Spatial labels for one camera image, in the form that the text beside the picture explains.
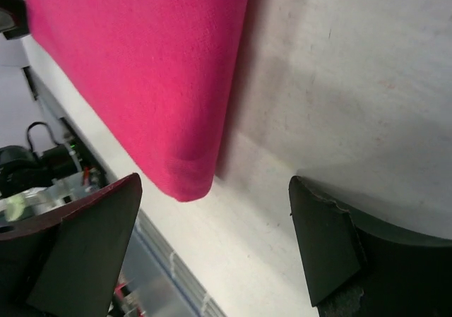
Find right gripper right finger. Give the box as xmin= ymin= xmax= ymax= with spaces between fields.
xmin=288 ymin=176 xmax=451 ymax=316

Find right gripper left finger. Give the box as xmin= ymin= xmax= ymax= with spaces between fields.
xmin=1 ymin=173 xmax=142 ymax=316

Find magenta pink trousers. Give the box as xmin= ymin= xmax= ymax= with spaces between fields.
xmin=25 ymin=0 xmax=248 ymax=202

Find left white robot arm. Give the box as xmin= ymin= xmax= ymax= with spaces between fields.
xmin=0 ymin=0 xmax=30 ymax=40

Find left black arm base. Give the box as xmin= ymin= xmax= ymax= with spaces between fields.
xmin=1 ymin=117 xmax=108 ymax=229

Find aluminium front rail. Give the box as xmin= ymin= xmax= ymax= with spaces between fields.
xmin=23 ymin=66 xmax=224 ymax=316

